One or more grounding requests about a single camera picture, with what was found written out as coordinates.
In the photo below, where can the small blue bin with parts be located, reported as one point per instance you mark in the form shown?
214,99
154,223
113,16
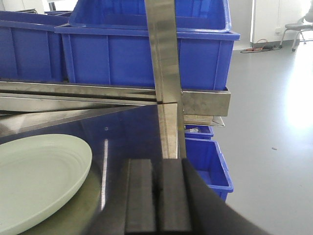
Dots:
199,132

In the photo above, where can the blue bin right middle shelf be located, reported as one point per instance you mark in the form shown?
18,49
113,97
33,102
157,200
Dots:
122,57

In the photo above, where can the blue bin left middle shelf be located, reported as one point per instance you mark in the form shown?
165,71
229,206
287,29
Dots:
30,49

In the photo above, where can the blue bin shelf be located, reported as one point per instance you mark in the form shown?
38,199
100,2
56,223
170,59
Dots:
122,57
30,49

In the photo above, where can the tilted blue bin inside bin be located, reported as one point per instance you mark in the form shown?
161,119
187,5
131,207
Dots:
191,15

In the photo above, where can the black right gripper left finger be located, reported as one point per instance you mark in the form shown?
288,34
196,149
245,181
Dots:
140,213

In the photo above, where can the blue bin lower right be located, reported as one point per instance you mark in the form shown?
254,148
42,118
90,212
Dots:
207,159

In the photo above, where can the light green round plate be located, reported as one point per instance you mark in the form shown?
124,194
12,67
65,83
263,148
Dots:
38,176

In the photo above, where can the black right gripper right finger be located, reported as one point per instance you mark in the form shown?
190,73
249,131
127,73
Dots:
173,209

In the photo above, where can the steel shelf rack frame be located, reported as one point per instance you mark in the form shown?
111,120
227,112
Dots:
175,107

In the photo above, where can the grey office chair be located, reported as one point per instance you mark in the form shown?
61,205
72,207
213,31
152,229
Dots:
304,24

